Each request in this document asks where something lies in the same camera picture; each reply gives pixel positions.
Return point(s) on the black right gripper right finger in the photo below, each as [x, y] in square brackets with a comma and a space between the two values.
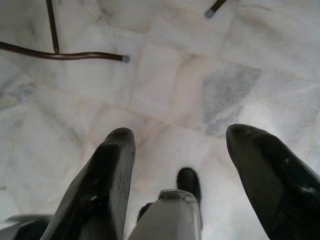
[275, 187]

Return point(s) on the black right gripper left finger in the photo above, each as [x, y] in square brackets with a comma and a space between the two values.
[100, 187]

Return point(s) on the grey right robot leg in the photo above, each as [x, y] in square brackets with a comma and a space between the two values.
[170, 215]

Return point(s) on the marble pattern folding table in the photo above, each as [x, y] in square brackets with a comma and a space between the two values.
[75, 56]
[215, 7]

